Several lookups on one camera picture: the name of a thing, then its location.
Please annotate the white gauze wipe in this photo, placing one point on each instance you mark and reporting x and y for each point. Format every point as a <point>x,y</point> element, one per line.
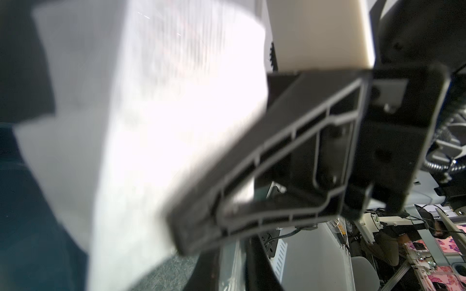
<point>149,95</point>

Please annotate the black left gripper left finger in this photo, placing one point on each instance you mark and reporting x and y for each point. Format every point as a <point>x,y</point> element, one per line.
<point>205,276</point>

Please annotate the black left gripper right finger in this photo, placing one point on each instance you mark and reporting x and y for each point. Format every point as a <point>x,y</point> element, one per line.
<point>259,274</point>

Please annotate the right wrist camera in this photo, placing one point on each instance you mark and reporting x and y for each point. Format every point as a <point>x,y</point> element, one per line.
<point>321,35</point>

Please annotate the blue plastic tub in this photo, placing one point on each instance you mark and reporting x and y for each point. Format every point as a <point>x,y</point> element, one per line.
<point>37,254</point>

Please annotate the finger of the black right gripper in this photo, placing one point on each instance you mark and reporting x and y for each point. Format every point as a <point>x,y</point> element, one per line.
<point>291,168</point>

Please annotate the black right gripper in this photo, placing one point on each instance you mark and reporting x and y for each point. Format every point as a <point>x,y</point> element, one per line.
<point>418,88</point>

